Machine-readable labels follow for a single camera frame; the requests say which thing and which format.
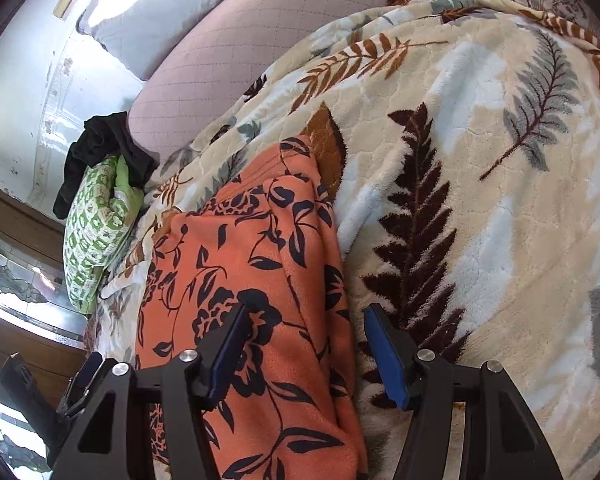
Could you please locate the wooden cabinet with glass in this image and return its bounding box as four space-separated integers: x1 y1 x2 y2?
0 177 91 476

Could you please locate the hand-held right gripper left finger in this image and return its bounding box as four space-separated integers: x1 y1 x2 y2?
52 304 252 480

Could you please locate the green patterned pillow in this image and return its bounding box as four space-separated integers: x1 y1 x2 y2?
62 154 147 315

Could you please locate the orange floral garment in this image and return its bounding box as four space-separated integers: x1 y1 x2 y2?
134 134 370 480

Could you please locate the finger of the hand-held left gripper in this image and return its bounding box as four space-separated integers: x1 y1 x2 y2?
55 351 106 418
0 353 63 467

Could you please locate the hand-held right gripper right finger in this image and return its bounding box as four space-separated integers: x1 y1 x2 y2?
364 303 564 480

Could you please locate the light blue pillow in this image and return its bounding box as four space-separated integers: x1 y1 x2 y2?
76 0 286 82

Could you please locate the black cloth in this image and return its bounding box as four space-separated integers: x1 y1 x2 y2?
52 112 161 221

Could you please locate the leaf print fleece blanket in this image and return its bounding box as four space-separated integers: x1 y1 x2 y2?
82 0 600 480

